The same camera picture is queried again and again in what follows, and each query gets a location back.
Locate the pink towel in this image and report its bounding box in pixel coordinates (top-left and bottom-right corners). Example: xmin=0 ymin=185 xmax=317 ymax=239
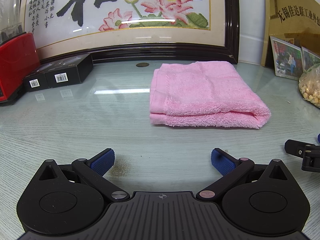
xmin=150 ymin=61 xmax=271 ymax=129

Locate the plastic bag of nuts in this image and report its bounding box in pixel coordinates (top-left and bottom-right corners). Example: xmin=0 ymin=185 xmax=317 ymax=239
xmin=298 ymin=63 xmax=320 ymax=108

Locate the framed photo left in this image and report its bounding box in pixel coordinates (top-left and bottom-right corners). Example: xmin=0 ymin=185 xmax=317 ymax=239
xmin=270 ymin=36 xmax=303 ymax=80

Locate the framed photo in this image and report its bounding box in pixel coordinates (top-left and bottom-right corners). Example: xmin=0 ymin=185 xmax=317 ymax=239
xmin=302 ymin=47 xmax=320 ymax=72
xmin=270 ymin=36 xmax=303 ymax=80

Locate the framed photo right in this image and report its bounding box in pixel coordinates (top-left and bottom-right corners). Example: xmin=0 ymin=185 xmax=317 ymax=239
xmin=302 ymin=47 xmax=320 ymax=72

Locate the black charger box right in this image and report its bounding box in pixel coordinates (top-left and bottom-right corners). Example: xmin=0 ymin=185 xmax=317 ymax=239
xmin=44 ymin=54 xmax=93 ymax=88

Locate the black charger box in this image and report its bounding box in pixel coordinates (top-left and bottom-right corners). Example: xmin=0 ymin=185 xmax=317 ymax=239
xmin=44 ymin=54 xmax=93 ymax=88
xmin=23 ymin=62 xmax=58 ymax=92

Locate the black charger box left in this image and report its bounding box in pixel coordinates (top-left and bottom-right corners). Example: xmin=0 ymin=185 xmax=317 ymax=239
xmin=23 ymin=62 xmax=58 ymax=92

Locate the brass coin on table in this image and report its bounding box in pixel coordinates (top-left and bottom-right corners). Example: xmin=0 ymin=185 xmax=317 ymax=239
xmin=136 ymin=62 xmax=150 ymax=68

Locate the gold plaque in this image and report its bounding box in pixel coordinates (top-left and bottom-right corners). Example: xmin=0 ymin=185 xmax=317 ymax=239
xmin=261 ymin=0 xmax=319 ymax=67

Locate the red blender base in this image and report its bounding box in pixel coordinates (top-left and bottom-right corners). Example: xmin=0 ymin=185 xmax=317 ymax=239
xmin=1 ymin=32 xmax=40 ymax=103

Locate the framed lotus cross-stitch picture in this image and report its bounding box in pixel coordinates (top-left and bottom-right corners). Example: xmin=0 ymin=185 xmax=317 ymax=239
xmin=21 ymin=0 xmax=240 ymax=63

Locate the clear blender jar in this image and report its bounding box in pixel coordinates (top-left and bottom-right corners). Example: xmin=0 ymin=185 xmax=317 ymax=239
xmin=1 ymin=0 xmax=23 ymax=45

